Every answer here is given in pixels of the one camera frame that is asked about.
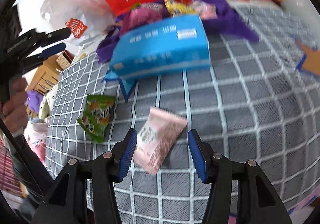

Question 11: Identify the green snack packet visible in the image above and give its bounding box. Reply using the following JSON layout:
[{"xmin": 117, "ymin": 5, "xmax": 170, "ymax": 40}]
[{"xmin": 77, "ymin": 95, "xmax": 116, "ymax": 143}]

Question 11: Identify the pink snack packet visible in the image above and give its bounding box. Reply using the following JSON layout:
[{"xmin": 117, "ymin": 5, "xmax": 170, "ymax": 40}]
[
  {"xmin": 133, "ymin": 107, "xmax": 188, "ymax": 175},
  {"xmin": 192, "ymin": 0, "xmax": 217, "ymax": 20}
]

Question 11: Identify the magenta snack packet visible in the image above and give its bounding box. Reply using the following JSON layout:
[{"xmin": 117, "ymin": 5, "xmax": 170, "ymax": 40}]
[{"xmin": 119, "ymin": 3, "xmax": 164, "ymax": 36}]

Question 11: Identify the yellow snack packet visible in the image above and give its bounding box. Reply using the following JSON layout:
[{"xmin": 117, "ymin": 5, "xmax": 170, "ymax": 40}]
[{"xmin": 164, "ymin": 0, "xmax": 197, "ymax": 17}]

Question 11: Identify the person's left hand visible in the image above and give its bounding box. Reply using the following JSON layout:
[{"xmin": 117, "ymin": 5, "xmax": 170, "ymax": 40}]
[{"xmin": 1, "ymin": 77, "xmax": 28, "ymax": 134}]

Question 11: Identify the wooden furniture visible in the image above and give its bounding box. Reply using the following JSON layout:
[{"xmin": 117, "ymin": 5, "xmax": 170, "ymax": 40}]
[{"xmin": 27, "ymin": 50, "xmax": 75, "ymax": 95}]

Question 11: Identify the white plush toy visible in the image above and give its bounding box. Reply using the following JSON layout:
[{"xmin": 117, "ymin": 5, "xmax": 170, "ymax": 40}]
[{"xmin": 38, "ymin": 85, "xmax": 57, "ymax": 120}]

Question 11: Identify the white plastic Miniso bag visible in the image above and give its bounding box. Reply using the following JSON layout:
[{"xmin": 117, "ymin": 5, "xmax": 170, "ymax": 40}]
[{"xmin": 40, "ymin": 0, "xmax": 114, "ymax": 50}]

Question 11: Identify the grey checked bedsheet with stars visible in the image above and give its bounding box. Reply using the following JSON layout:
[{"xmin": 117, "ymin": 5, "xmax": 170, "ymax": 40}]
[{"xmin": 45, "ymin": 4, "xmax": 319, "ymax": 208}]

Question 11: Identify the blue tissue pack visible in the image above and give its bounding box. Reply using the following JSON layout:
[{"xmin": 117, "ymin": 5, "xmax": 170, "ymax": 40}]
[{"xmin": 109, "ymin": 14, "xmax": 211, "ymax": 80}]

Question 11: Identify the purple cloth storage bin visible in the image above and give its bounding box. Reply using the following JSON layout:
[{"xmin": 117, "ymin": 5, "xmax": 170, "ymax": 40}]
[{"xmin": 96, "ymin": 0, "xmax": 259, "ymax": 63}]

